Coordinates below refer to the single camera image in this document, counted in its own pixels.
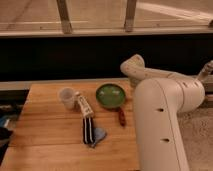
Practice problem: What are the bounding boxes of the translucent plastic measuring cup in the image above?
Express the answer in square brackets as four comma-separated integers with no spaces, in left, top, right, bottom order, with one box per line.
[58,87,77,110]

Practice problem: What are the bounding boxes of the dark objects at left edge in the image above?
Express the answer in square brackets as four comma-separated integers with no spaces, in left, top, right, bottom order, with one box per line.
[0,116,12,164]

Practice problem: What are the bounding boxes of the red handled utensil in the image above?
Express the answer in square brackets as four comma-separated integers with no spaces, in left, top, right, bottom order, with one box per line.
[118,107,126,127]

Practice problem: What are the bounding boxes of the white patterned sock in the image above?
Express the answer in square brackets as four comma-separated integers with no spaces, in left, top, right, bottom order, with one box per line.
[77,94,94,117]

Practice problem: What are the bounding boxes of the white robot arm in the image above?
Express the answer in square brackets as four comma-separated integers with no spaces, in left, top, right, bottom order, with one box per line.
[120,54,213,171]

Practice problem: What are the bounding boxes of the light blue cloth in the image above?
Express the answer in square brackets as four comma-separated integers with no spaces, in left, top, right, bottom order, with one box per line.
[90,127,107,148]

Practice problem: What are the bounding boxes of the green ceramic bowl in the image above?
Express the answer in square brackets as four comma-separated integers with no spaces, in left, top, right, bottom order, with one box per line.
[96,83,126,109]

